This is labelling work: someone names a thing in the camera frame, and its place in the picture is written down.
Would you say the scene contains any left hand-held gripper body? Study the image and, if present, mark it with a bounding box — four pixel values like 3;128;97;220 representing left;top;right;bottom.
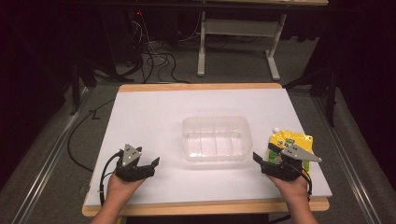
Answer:
114;143;156;183

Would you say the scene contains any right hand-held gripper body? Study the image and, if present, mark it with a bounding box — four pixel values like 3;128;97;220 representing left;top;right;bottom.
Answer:
261;143;323;182

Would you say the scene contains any person's right hand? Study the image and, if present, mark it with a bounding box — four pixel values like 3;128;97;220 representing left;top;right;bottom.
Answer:
266;173;310;204

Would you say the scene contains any person's left hand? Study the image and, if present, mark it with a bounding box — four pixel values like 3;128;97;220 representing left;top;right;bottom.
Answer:
106;172;146;203

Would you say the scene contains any yellow spouted pouch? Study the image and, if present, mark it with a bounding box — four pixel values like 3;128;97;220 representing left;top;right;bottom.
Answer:
267;127;314;173

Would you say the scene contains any white table sheet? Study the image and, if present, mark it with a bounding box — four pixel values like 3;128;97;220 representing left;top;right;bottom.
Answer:
84;88;333;207

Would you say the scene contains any clear plastic container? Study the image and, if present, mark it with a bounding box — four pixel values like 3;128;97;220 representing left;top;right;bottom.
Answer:
181;115;253;163

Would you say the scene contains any black metal stand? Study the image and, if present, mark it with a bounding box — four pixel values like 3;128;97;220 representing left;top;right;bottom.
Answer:
69;57;98;117
282;66;340;129

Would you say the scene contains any wooden table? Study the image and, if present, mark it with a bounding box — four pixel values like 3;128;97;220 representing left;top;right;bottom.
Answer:
81;82;331;218

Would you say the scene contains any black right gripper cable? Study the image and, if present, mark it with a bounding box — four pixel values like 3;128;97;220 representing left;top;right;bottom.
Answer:
299;170;314;198

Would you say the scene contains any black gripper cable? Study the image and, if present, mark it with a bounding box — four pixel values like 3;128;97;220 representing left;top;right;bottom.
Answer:
299;170;314;198
98;149;124;207

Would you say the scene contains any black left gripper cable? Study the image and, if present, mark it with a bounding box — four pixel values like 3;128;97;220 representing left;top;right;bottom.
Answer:
98;149;124;207

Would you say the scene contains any metal floor rail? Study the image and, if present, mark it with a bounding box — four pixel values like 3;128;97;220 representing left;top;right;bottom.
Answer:
11;87;92;224
313;95;376;224

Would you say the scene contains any black floor cable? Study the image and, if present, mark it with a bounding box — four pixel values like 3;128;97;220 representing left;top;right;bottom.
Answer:
66;98;116;173

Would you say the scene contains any tangle of background cables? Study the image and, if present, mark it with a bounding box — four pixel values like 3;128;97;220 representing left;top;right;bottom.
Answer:
123;8;191;85

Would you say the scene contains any white desk frame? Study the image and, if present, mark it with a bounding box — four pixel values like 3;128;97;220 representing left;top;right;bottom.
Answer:
196;10;288;82

